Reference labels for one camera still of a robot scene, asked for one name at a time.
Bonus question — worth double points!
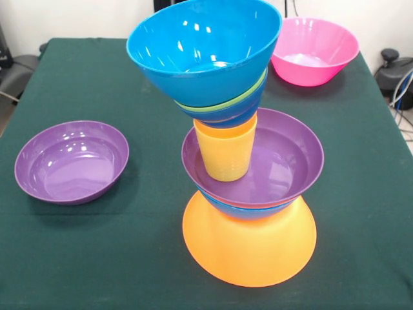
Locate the orange cup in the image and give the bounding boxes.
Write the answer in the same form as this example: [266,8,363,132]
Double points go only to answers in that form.
[193,112,259,139]

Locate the light blue bowl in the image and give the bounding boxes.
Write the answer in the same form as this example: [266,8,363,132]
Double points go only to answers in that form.
[126,0,284,107]
[196,189,301,221]

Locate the small dark blue bowl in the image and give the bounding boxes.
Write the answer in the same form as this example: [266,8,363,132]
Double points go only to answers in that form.
[176,76,268,129]

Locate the large pink bowl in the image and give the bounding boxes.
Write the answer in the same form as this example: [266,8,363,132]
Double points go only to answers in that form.
[270,17,360,87]

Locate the large orange bowl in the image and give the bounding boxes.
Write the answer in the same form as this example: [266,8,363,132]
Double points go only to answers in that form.
[182,190,317,288]

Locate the small green bowl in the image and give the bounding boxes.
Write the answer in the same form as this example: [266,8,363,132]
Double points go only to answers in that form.
[176,67,268,114]

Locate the yellow cup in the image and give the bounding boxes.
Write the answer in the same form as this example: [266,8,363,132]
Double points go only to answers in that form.
[195,131,257,182]

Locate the dark green tablecloth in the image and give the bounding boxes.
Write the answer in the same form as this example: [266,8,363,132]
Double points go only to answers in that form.
[0,38,413,310]

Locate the purple shallow bowl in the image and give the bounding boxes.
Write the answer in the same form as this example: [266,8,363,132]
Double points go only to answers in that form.
[181,108,325,207]
[14,120,130,206]

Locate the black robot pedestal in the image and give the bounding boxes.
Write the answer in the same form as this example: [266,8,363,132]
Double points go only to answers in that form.
[154,0,181,10]

